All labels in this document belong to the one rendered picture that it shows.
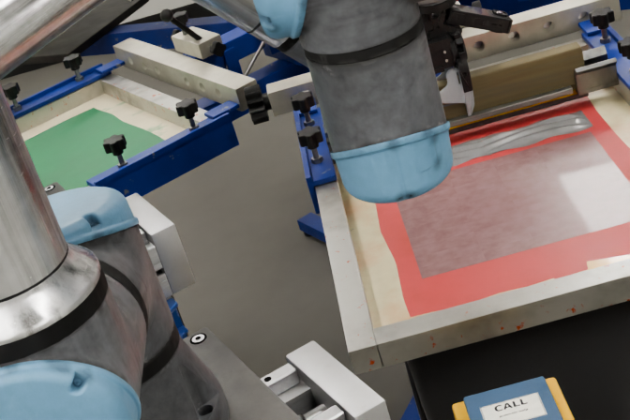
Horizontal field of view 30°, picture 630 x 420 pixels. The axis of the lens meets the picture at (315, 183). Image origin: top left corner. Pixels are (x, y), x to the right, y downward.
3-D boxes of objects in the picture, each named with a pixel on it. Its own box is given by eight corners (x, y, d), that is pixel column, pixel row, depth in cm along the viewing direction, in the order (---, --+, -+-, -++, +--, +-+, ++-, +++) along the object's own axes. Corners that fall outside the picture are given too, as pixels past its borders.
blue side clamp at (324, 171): (345, 206, 195) (335, 170, 192) (316, 215, 195) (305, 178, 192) (327, 135, 222) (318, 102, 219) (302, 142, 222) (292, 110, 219)
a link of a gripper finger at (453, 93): (442, 122, 201) (429, 71, 198) (476, 112, 201) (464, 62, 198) (445, 127, 198) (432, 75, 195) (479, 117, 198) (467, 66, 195)
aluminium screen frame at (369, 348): (795, 255, 149) (792, 231, 148) (354, 375, 152) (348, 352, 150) (604, 51, 220) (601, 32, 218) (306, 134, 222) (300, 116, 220)
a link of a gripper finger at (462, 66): (459, 89, 199) (447, 40, 197) (470, 86, 199) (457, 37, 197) (464, 95, 195) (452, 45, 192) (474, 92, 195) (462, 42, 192)
